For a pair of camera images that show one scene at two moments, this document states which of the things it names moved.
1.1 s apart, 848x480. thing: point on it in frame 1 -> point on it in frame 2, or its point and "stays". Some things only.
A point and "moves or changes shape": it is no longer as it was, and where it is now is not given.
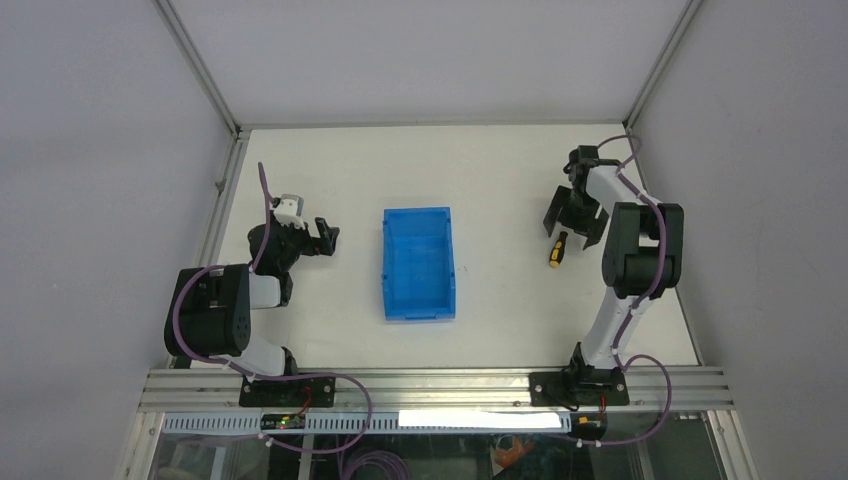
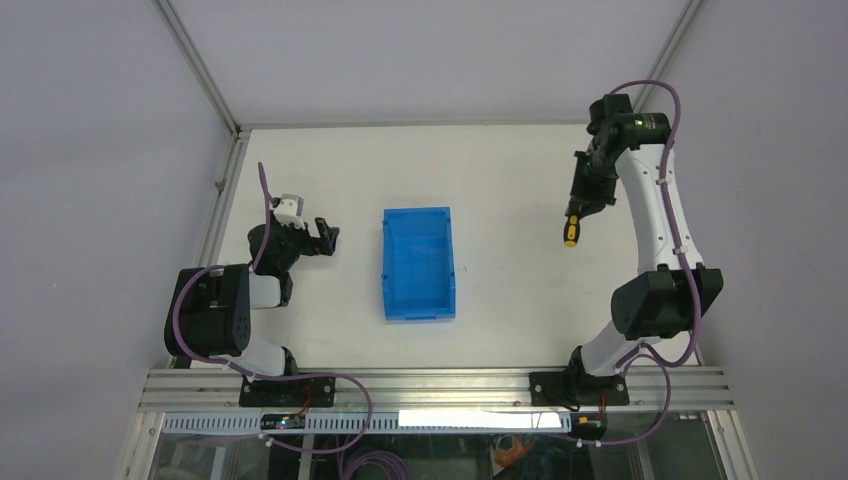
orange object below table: (513, 455) stays
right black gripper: (592, 224) -> (580, 191)
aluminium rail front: (189, 390) stays
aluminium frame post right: (685, 19) stays
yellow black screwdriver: (558, 250) moves or changes shape
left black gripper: (316, 246) stays
